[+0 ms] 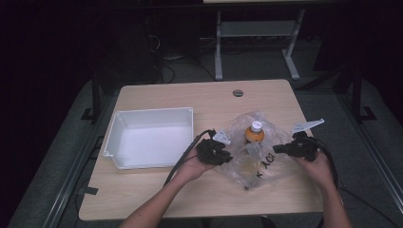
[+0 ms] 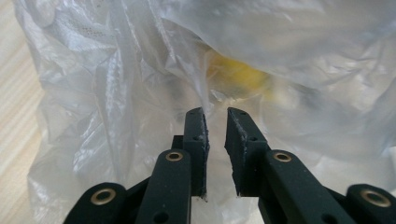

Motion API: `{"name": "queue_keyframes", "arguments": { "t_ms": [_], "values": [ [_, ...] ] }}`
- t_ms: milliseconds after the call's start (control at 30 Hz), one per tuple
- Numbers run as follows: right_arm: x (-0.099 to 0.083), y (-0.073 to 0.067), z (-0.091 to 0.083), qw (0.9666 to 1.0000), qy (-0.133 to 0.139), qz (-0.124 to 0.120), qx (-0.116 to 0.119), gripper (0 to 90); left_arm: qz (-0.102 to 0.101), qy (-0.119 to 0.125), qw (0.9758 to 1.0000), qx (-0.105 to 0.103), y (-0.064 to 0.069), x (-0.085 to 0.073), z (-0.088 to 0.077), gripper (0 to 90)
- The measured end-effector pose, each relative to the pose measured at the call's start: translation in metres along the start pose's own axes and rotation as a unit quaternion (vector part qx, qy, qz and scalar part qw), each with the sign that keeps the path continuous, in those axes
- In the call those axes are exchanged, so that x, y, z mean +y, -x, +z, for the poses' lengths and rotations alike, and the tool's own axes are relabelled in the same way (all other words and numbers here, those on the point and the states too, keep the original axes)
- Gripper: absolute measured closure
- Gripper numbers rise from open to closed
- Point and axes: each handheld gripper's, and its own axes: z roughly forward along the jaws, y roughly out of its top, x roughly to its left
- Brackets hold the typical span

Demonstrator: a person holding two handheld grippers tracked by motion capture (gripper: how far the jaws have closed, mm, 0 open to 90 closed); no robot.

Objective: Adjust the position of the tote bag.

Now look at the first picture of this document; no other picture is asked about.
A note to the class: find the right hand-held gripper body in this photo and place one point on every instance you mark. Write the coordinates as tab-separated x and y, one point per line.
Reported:
304	148

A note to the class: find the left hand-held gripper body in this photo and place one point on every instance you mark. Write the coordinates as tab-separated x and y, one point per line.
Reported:
209	151

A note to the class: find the clear plastic bag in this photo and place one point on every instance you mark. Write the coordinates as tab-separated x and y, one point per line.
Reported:
269	167

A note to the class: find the orange juice bottle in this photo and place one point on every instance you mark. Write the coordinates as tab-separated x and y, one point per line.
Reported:
254	134

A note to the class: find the white plastic tray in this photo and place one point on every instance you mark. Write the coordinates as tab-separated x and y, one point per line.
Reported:
152	142

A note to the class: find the person's left hand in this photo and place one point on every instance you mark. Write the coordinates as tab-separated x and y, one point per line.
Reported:
191	169

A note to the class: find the person's right hand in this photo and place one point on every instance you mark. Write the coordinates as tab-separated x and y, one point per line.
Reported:
318	172

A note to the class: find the black metal stand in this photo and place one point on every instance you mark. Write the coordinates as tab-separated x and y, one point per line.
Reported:
95	95
357	95

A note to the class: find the black tape piece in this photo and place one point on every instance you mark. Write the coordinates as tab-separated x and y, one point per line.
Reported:
90	190

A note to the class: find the aluminium rail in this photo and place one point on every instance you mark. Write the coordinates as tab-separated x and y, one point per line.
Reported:
380	171
72	183

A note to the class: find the white metal desk frame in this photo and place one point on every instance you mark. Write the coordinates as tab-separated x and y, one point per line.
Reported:
253	29

